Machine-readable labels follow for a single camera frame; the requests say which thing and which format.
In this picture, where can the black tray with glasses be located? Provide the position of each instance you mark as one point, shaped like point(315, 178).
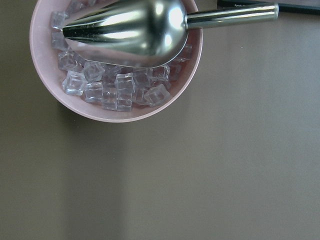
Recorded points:
point(289, 6)

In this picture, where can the clear ice cube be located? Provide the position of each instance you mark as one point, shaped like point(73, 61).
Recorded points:
point(93, 92)
point(74, 83)
point(125, 83)
point(93, 71)
point(157, 95)

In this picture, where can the metal ice scoop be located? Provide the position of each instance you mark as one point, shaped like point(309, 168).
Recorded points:
point(149, 33)

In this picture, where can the pink bowl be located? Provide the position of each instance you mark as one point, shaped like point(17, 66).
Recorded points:
point(45, 60)

